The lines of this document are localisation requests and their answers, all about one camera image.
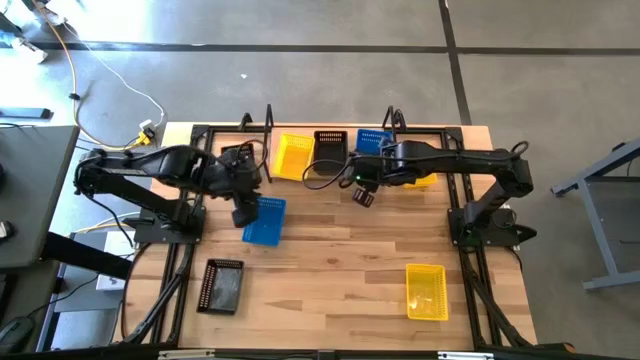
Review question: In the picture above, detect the blue slotted plastic basket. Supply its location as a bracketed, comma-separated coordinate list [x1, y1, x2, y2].
[241, 195, 288, 248]
[355, 128, 394, 156]

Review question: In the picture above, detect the black slotted plastic basket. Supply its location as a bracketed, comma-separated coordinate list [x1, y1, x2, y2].
[220, 142, 256, 157]
[312, 130, 349, 177]
[196, 258, 246, 316]

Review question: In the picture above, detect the yellow slotted plastic basket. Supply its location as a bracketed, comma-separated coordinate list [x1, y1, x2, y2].
[271, 132, 316, 182]
[405, 263, 450, 322]
[402, 172, 440, 190]

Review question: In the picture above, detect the white box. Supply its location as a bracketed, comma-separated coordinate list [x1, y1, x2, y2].
[94, 229, 139, 292]

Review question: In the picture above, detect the black desk leg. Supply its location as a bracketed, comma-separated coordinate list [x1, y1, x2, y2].
[42, 230, 134, 280]

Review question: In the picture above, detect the grey desk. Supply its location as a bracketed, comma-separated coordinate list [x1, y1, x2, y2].
[0, 124, 81, 271]

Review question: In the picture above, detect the flat black bar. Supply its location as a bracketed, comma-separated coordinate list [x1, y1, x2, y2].
[0, 107, 53, 120]

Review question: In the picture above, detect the black computer mouse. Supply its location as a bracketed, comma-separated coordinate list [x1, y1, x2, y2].
[0, 315, 35, 354]

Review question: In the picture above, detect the white floor object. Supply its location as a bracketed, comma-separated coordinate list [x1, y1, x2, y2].
[9, 37, 50, 65]

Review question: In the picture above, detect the black right arm cable loop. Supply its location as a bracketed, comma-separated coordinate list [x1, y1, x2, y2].
[301, 158, 354, 191]

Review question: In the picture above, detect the black aluminium table frame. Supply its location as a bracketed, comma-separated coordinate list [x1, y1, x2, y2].
[112, 122, 576, 360]

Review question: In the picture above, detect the white floor cable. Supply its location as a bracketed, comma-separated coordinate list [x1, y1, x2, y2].
[64, 24, 166, 127]

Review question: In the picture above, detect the white and yellow cable connector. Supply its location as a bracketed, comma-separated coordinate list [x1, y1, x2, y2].
[135, 118, 157, 147]

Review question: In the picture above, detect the silver metal bracket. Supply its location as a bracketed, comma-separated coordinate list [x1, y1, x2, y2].
[437, 350, 496, 360]
[158, 348, 216, 360]

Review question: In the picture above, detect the thin black floor cable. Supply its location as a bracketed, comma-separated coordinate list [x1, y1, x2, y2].
[24, 272, 101, 319]

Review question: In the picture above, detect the yellow floor cable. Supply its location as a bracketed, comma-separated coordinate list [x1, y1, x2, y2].
[32, 0, 151, 151]

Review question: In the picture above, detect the grey metal table frame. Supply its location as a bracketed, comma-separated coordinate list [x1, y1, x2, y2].
[549, 137, 640, 292]

